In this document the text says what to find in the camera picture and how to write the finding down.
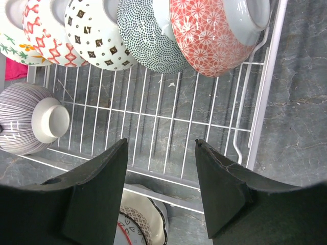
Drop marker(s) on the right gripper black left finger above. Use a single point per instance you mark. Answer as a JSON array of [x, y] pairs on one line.
[[80, 206]]

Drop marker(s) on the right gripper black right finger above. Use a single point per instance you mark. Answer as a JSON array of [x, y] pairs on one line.
[[243, 207]]

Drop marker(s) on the purple striped bowl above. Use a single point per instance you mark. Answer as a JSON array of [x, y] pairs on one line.
[[31, 119]]

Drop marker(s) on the white wire dish rack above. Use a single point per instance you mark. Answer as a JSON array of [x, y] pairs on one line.
[[161, 116]]

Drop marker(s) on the grey hexagon pattern bowl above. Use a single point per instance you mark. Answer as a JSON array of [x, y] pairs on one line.
[[146, 31]]

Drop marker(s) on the floral orange green bowl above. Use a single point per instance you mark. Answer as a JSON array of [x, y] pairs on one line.
[[14, 44]]

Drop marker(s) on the red rimmed bowl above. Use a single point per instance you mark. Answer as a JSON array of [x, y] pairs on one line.
[[91, 26]]

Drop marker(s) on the blue triangle pattern bowl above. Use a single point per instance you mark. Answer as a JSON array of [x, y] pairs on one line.
[[43, 24]]

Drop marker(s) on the brown lattice pattern bowl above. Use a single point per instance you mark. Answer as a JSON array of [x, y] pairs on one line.
[[140, 220]]

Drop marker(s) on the red folded t-shirt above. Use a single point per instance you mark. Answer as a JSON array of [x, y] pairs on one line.
[[15, 70]]

